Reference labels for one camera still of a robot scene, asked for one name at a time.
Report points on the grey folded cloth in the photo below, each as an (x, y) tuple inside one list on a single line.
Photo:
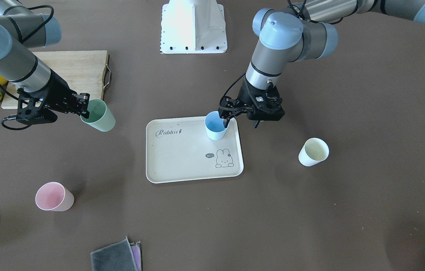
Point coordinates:
[(115, 257)]

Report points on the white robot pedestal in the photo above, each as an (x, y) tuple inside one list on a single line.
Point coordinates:
[(193, 27)]

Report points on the bamboo cutting board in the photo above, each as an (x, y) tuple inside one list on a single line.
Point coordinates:
[(84, 71)]

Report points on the cream white cup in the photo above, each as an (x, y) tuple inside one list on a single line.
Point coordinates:
[(314, 150)]

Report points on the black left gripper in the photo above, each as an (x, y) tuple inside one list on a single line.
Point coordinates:
[(243, 98)]

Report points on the pink cup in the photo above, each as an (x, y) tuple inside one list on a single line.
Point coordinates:
[(53, 196)]

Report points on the cream rabbit tray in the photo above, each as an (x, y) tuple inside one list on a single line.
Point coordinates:
[(179, 149)]

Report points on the mint green cup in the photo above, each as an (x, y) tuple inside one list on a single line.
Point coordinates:
[(100, 116)]

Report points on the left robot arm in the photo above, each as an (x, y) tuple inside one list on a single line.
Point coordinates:
[(301, 31)]

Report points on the pink folded cloth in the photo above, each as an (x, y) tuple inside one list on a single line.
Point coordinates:
[(137, 254)]

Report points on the light blue cup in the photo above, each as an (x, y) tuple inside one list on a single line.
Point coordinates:
[(214, 126)]

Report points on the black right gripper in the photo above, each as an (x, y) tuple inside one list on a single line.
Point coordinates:
[(58, 94)]

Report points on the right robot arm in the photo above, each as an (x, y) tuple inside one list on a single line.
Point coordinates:
[(20, 30)]

